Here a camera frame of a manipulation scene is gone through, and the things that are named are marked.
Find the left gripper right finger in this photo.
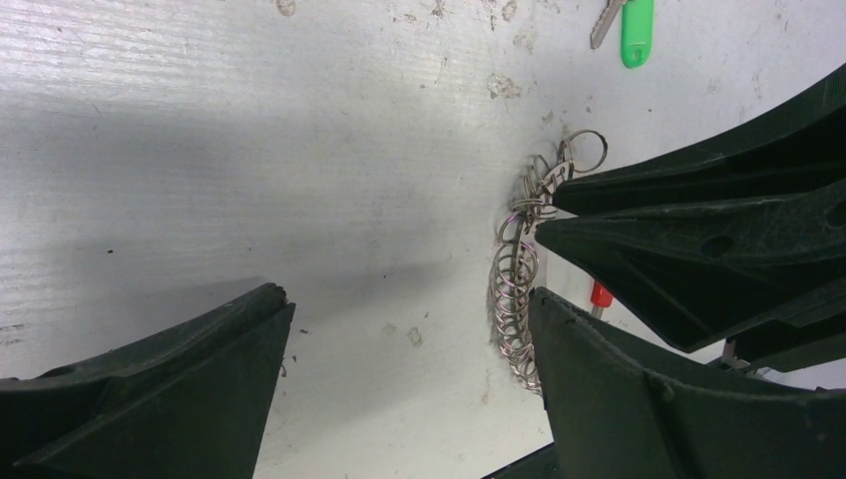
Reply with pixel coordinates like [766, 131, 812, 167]
[528, 287, 845, 478]

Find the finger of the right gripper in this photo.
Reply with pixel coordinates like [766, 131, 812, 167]
[553, 68, 845, 216]
[536, 182, 845, 352]

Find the key with green tag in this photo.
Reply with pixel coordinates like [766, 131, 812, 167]
[590, 0, 655, 69]

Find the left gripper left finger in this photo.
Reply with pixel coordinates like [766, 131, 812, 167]
[1, 283, 295, 478]

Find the large keyring with small rings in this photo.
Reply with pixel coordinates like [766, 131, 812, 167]
[487, 129, 609, 395]

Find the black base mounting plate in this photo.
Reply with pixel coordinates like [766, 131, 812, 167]
[483, 443, 563, 479]

